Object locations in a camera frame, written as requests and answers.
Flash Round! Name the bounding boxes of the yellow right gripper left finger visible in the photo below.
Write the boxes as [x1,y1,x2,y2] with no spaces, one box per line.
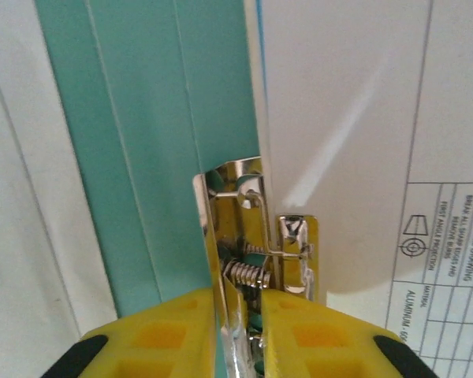
[43,287,226,378]

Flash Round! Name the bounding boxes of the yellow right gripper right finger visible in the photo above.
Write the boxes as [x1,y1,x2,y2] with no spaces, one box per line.
[259,289,445,378]

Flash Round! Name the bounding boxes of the shiny metal folder clip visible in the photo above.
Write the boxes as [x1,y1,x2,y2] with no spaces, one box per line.
[192,155,320,378]

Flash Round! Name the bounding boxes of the thick stack of drawing papers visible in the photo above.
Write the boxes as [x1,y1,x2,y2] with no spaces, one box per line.
[255,0,473,378]

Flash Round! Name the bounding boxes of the teal folder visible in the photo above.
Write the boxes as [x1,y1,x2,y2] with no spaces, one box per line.
[33,0,266,378]

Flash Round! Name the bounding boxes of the thin sheet of drawing paper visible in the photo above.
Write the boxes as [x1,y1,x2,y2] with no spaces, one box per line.
[0,0,118,378]

